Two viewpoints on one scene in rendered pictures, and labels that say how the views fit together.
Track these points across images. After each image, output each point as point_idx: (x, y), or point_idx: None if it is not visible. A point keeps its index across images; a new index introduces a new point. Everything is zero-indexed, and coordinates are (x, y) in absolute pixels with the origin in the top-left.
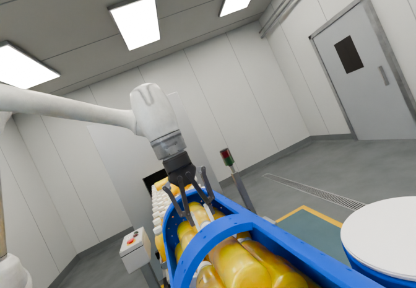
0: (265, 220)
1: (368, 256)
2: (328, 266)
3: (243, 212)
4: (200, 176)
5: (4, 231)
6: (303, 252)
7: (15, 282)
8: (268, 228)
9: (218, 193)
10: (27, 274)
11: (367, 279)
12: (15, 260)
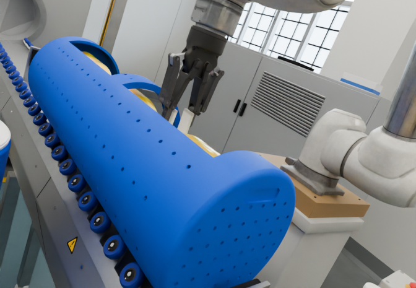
0: (97, 90)
1: (1, 130)
2: (82, 56)
3: (118, 88)
4: (178, 70)
5: (405, 111)
6: (88, 59)
7: (374, 159)
8: (99, 72)
9: (179, 173)
10: (402, 178)
11: (69, 58)
12: (391, 145)
